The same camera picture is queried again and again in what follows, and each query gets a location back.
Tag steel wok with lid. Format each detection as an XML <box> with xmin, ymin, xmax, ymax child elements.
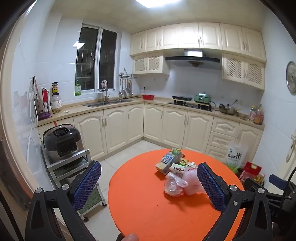
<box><xmin>218</xmin><ymin>103</ymin><xmax>242</xmax><ymax>115</ymax></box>

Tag dark barred window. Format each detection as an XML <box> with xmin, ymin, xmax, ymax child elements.
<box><xmin>75</xmin><ymin>23</ymin><xmax>118</xmax><ymax>93</ymax></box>

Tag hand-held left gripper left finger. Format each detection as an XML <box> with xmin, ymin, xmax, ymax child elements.
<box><xmin>24</xmin><ymin>160</ymin><xmax>101</xmax><ymax>241</ymax></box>

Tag black rice cooker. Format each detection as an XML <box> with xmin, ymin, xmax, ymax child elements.
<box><xmin>43</xmin><ymin>124</ymin><xmax>84</xmax><ymax>164</ymax></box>

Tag juice drink carton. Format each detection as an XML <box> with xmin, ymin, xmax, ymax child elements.
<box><xmin>155</xmin><ymin>148</ymin><xmax>183</xmax><ymax>175</ymax></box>

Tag cream base cabinets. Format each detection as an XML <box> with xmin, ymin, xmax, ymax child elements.
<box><xmin>38</xmin><ymin>103</ymin><xmax>264</xmax><ymax>163</ymax></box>

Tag small cream lattice cabinet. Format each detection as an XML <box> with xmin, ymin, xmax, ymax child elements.
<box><xmin>133</xmin><ymin>52</ymin><xmax>170</xmax><ymax>75</ymax></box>

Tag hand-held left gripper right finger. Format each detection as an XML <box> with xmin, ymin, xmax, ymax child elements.
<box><xmin>197</xmin><ymin>163</ymin><xmax>274</xmax><ymax>241</ymax></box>

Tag round silver wall clock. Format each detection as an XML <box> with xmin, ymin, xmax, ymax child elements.
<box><xmin>286</xmin><ymin>61</ymin><xmax>296</xmax><ymax>95</ymax></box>

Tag clear plastic bag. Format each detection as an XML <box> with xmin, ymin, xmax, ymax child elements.
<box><xmin>164</xmin><ymin>173</ymin><xmax>189</xmax><ymax>197</ymax></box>

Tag brass door handle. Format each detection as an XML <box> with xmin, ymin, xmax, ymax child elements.
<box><xmin>287</xmin><ymin>136</ymin><xmax>296</xmax><ymax>163</ymax></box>

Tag wide cream lattice cabinet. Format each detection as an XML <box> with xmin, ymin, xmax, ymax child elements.
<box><xmin>222</xmin><ymin>53</ymin><xmax>265</xmax><ymax>90</ymax></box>

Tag green yellow snack wrapper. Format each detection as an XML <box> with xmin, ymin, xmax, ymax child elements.
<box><xmin>179</xmin><ymin>158</ymin><xmax>197</xmax><ymax>168</ymax></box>

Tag white red snack wrapper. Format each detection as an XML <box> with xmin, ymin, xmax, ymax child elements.
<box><xmin>170</xmin><ymin>163</ymin><xmax>186</xmax><ymax>178</ymax></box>

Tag cooking oil bottle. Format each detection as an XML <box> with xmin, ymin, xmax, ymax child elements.
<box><xmin>254</xmin><ymin>174</ymin><xmax>266</xmax><ymax>186</ymax></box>

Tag green electric cooking pot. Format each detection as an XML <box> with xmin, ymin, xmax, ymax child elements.
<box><xmin>194</xmin><ymin>92</ymin><xmax>213</xmax><ymax>103</ymax></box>

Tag steel kitchen cart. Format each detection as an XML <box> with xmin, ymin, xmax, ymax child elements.
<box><xmin>42</xmin><ymin>148</ymin><xmax>107</xmax><ymax>220</ymax></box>

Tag person's left hand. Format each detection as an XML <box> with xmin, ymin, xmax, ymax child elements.
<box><xmin>121</xmin><ymin>233</ymin><xmax>139</xmax><ymax>241</ymax></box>

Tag black gas stove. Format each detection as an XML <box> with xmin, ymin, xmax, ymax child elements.
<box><xmin>166</xmin><ymin>101</ymin><xmax>213</xmax><ymax>112</ymax></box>

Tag pink plastic bag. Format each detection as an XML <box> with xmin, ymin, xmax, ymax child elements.
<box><xmin>183</xmin><ymin>167</ymin><xmax>205</xmax><ymax>195</ymax></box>

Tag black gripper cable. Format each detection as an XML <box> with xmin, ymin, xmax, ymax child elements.
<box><xmin>281</xmin><ymin>166</ymin><xmax>296</xmax><ymax>209</ymax></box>

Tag cream upper wall cabinets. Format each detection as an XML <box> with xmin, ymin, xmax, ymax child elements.
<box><xmin>129</xmin><ymin>22</ymin><xmax>266</xmax><ymax>62</ymax></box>

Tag red gift bag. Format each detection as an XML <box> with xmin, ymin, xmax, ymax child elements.
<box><xmin>239</xmin><ymin>161</ymin><xmax>263</xmax><ymax>183</ymax></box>

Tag black range hood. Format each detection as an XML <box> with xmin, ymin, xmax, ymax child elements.
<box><xmin>165</xmin><ymin>49</ymin><xmax>220</xmax><ymax>67</ymax></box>

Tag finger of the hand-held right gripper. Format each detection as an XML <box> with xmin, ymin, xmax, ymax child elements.
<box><xmin>269</xmin><ymin>174</ymin><xmax>287</xmax><ymax>189</ymax></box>
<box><xmin>244</xmin><ymin>177</ymin><xmax>265</xmax><ymax>191</ymax></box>

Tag steel kitchen sink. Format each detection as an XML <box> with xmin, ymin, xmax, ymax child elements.
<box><xmin>82</xmin><ymin>98</ymin><xmax>134</xmax><ymax>107</ymax></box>

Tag white green rice bag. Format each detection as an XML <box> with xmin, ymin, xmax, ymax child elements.
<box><xmin>225</xmin><ymin>142</ymin><xmax>248</xmax><ymax>173</ymax></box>

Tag steel utensil rail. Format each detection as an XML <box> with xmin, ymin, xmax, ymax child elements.
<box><xmin>119</xmin><ymin>68</ymin><xmax>137</xmax><ymax>80</ymax></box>

